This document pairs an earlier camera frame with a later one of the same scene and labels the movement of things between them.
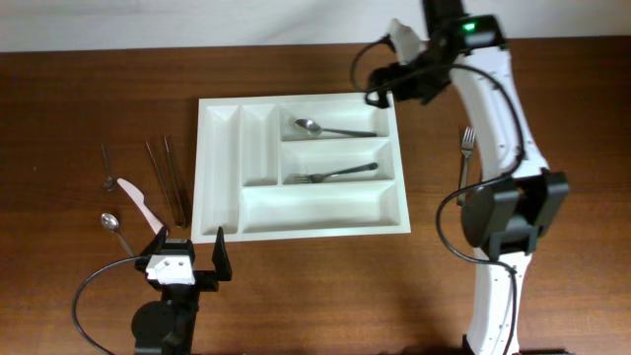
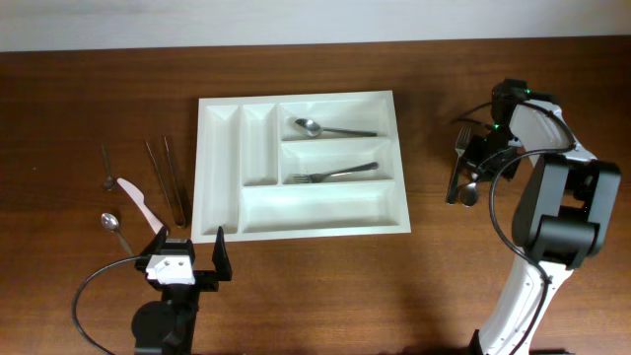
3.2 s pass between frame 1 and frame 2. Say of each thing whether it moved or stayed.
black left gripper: stayed
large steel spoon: stayed
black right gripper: moved
